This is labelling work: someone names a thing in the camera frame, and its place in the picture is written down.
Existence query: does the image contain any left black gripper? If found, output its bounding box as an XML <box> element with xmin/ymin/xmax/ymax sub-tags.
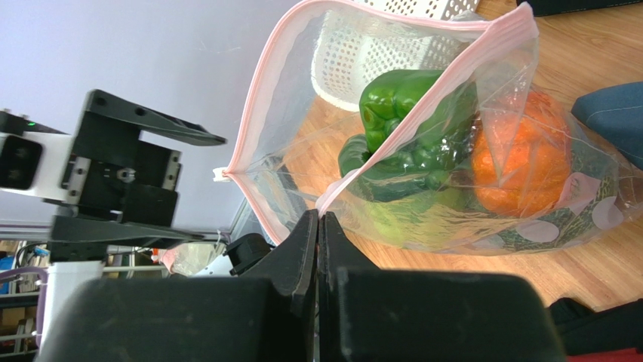
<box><xmin>48</xmin><ymin>89</ymin><xmax>227</xmax><ymax>262</ymax></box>

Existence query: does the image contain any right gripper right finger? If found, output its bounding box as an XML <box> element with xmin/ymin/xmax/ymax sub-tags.
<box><xmin>318</xmin><ymin>213</ymin><xmax>566</xmax><ymax>361</ymax></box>

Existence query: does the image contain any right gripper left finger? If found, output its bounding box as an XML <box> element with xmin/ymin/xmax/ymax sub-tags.
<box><xmin>37</xmin><ymin>210</ymin><xmax>318</xmax><ymax>361</ymax></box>

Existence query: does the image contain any green toy cabbage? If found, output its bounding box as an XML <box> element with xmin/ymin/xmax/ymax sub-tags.
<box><xmin>364</xmin><ymin>189</ymin><xmax>485</xmax><ymax>249</ymax></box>

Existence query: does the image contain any green toy bell pepper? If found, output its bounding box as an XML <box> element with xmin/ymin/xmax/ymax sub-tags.
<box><xmin>338</xmin><ymin>69</ymin><xmax>478</xmax><ymax>202</ymax></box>

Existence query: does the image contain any clear zip top bag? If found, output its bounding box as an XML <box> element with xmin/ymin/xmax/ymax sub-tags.
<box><xmin>214</xmin><ymin>1</ymin><xmax>642</xmax><ymax>255</ymax></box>

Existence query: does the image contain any green netted toy melon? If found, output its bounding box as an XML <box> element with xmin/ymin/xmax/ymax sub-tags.
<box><xmin>497</xmin><ymin>142</ymin><xmax>618</xmax><ymax>252</ymax></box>

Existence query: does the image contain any black folded cloth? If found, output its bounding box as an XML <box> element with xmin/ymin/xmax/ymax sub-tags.
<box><xmin>549</xmin><ymin>298</ymin><xmax>642</xmax><ymax>356</ymax></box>

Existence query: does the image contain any red folded cloth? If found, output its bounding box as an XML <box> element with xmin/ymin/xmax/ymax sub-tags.
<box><xmin>567</xmin><ymin>348</ymin><xmax>643</xmax><ymax>362</ymax></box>

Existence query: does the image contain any white plastic basket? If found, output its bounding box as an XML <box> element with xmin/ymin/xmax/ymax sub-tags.
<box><xmin>307</xmin><ymin>1</ymin><xmax>481</xmax><ymax>112</ymax></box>

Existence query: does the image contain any checked blue beige pillow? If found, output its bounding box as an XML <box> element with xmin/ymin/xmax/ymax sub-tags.
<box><xmin>571</xmin><ymin>81</ymin><xmax>642</xmax><ymax>169</ymax></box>

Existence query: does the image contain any black baseball cap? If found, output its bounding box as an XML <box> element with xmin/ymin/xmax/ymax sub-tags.
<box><xmin>515</xmin><ymin>0</ymin><xmax>642</xmax><ymax>17</ymax></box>

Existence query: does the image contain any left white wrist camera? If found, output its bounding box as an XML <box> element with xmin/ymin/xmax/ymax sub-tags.
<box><xmin>1</xmin><ymin>110</ymin><xmax>75</xmax><ymax>202</ymax></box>

